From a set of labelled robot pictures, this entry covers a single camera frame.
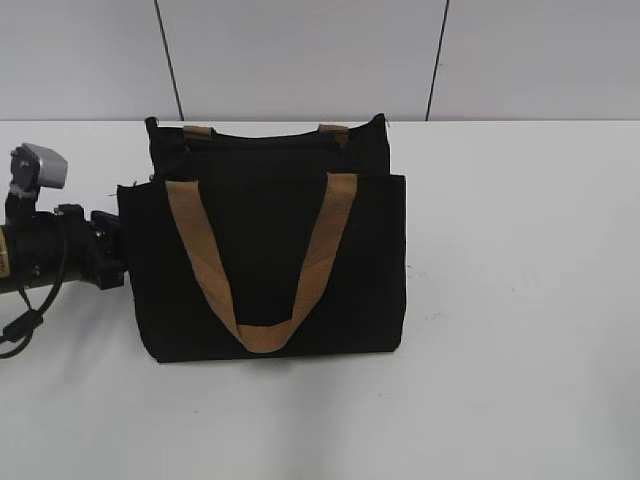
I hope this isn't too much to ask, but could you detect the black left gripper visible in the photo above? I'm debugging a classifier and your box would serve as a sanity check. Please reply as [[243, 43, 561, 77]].
[[3, 204, 123, 291]]

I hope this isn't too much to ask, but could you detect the black canvas tote bag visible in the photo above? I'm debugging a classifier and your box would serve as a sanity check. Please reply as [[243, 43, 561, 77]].
[[117, 114, 407, 363]]

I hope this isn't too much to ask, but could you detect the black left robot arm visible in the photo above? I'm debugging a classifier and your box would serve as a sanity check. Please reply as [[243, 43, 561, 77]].
[[1, 204, 126, 293]]

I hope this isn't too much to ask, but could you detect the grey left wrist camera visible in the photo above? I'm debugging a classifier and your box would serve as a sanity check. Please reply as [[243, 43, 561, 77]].
[[9, 142, 68, 199]]

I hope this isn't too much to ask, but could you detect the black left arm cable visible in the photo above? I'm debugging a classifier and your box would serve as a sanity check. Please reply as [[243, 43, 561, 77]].
[[0, 272, 64, 359]]

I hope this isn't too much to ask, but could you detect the tan rear bag handle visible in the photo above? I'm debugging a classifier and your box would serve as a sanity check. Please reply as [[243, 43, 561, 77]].
[[182, 124, 349, 147]]

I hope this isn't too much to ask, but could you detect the tan bag handle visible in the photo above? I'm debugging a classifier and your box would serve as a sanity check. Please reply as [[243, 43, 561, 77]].
[[165, 174, 358, 354], [182, 124, 349, 147]]

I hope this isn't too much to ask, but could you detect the tan front bag handle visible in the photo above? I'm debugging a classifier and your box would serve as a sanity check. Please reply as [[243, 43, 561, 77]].
[[165, 174, 358, 354]]

